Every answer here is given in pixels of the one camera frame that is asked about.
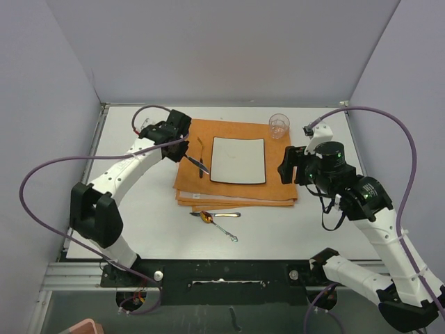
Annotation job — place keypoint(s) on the gold spoon dark handle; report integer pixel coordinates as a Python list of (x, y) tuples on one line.
[(201, 172)]

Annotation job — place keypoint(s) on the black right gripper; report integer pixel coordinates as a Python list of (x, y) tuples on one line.
[(295, 156)]

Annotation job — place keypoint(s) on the clear drinking glass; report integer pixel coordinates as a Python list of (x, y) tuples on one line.
[(278, 125)]

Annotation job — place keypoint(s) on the pink plastic bin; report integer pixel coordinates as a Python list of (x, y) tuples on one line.
[(87, 326)]

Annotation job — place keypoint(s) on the white square plate black rim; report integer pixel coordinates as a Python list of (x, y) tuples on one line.
[(238, 161)]

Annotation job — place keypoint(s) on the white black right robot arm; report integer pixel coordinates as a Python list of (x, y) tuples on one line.
[(410, 296)]

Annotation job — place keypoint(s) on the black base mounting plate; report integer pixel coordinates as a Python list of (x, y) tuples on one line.
[(218, 282)]

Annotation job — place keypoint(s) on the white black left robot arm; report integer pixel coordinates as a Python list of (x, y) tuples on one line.
[(94, 207)]

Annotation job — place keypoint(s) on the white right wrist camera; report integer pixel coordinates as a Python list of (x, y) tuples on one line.
[(317, 134)]

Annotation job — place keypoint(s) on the silver table knife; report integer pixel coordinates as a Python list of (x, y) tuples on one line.
[(212, 214), (198, 164)]

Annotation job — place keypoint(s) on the orange cloth napkin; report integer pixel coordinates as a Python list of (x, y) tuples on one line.
[(205, 194)]

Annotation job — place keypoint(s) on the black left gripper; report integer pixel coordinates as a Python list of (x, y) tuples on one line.
[(179, 154)]

